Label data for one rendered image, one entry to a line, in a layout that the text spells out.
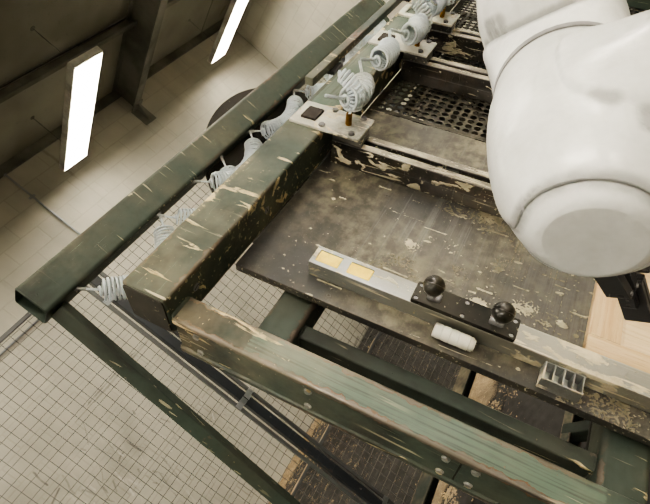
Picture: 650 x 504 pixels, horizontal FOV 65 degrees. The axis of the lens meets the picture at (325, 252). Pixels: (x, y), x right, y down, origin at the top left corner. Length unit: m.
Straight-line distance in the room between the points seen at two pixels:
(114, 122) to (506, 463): 6.26
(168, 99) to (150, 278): 6.20
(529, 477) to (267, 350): 0.45
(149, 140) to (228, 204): 5.61
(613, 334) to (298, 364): 0.60
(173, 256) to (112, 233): 0.56
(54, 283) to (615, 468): 1.28
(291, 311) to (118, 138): 5.67
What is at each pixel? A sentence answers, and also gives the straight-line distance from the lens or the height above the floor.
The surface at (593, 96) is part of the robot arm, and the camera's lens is 0.31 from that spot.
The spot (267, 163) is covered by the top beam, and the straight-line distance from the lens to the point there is 1.19.
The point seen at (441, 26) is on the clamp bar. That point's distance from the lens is 1.90.
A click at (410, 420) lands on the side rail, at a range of 0.86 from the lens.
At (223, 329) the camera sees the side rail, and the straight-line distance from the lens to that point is 0.94.
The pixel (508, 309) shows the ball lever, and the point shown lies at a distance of 0.88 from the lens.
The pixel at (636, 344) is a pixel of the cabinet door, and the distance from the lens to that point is 1.13.
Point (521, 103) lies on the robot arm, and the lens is 0.33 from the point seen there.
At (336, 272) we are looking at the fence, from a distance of 1.03.
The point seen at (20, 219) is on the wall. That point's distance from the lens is 5.99.
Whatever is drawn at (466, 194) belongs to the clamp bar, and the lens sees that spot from 1.25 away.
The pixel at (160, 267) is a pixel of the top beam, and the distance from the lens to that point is 0.99.
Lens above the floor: 1.83
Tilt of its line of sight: 7 degrees down
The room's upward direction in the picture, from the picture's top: 50 degrees counter-clockwise
